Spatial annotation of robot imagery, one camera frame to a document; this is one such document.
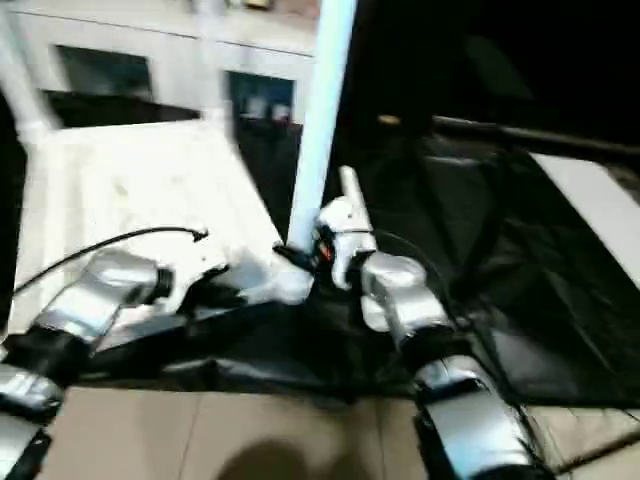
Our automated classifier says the white plastic table top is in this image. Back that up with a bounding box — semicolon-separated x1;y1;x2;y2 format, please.
8;116;315;329

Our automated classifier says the white plastic table leg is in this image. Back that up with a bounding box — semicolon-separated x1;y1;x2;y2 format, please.
338;166;399;332
0;0;52;139
286;0;360;254
196;0;237;139

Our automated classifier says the black table mat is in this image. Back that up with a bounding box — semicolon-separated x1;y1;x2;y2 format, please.
0;89;640;409

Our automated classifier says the white glass-door cabinet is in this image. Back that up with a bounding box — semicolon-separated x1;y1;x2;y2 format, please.
9;0;321;124

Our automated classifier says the long black pole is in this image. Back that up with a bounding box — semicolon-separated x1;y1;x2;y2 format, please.
431;114;640;159

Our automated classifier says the black fabric covered furniture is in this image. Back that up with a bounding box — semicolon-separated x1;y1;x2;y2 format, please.
339;0;640;131

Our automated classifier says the white flat board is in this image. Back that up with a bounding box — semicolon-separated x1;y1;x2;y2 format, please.
528;151;640;284

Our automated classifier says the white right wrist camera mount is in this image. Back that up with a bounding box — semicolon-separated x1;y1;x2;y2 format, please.
316;196;380;287

